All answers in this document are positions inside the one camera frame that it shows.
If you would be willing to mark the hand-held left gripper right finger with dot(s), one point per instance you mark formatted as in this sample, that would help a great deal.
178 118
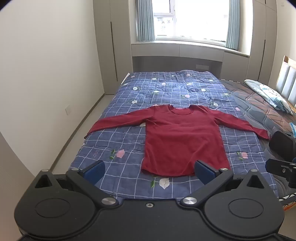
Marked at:
203 172

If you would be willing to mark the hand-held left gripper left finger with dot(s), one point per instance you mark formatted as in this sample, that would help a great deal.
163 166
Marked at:
95 172

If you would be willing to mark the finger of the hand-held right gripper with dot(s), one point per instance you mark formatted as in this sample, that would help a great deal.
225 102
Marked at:
281 143
271 165

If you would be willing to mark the red long-sleeve shirt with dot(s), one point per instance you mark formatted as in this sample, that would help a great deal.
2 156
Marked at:
183 139

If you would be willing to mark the brown quilted mattress cover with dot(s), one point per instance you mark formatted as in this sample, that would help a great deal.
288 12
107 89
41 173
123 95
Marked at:
254 104

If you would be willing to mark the light blue floral pillow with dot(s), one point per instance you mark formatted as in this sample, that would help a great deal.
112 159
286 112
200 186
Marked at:
269 93

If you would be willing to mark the blue plaid floral quilt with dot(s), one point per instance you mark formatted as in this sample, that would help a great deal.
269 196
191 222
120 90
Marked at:
129 129

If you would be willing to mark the padded wooden headboard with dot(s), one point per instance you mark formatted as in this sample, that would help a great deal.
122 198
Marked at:
288 76

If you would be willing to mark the grey wardrobe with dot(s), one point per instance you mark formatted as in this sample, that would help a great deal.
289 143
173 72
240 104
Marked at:
113 44
262 39

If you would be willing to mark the window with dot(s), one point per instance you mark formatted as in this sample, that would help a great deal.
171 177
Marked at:
192 18

